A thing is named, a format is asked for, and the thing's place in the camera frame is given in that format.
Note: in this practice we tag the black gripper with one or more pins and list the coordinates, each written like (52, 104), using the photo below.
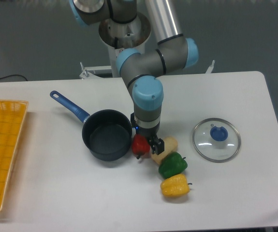
(149, 130)

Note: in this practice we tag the red bell pepper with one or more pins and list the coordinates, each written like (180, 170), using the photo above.
(139, 146)

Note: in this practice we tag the dark pot blue handle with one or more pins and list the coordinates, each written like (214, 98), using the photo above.
(106, 133)

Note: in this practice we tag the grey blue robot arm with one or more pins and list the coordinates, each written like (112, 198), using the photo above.
(166, 50)

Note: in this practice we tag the green bell pepper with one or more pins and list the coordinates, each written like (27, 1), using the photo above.
(172, 165)

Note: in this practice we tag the yellow bell pepper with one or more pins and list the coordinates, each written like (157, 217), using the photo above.
(175, 186)

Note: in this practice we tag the beige bread loaf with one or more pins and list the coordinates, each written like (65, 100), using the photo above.
(170, 146)

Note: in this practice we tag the glass lid blue knob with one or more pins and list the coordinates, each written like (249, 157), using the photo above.
(216, 140)

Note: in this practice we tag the yellow woven basket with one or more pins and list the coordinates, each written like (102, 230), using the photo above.
(12, 117)

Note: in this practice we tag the white table bracket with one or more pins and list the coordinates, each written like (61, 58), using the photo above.
(210, 68)

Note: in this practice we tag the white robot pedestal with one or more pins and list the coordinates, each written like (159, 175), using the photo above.
(118, 37)

